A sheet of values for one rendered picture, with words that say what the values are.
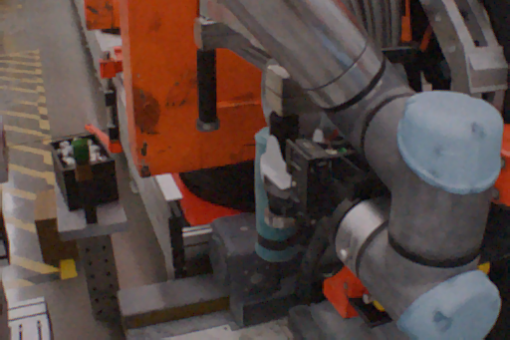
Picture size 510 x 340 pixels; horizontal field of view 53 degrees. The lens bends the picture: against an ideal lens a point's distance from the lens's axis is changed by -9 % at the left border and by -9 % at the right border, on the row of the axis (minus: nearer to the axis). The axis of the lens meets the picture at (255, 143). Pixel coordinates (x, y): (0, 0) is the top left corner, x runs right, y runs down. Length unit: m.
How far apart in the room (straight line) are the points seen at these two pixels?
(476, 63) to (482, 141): 0.32
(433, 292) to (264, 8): 0.24
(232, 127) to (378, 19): 0.76
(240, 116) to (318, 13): 0.94
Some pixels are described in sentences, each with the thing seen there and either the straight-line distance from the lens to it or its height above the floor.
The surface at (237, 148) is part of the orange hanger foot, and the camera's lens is 1.38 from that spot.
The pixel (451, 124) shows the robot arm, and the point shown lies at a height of 1.00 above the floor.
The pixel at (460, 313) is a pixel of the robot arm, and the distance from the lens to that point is 0.41.
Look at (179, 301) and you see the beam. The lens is 1.56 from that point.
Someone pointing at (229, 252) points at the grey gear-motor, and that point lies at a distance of 1.29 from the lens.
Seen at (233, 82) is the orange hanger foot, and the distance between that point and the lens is 1.34.
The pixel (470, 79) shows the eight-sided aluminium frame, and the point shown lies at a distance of 0.68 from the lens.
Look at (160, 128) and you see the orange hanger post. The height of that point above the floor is 0.65.
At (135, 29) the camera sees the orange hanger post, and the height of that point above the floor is 0.89.
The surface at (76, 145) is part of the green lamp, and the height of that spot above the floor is 0.66.
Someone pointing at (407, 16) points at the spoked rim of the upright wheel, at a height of 0.97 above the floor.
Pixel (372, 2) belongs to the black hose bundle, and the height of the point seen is 1.03.
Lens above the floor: 1.13
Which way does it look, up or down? 24 degrees down
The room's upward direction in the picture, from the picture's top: straight up
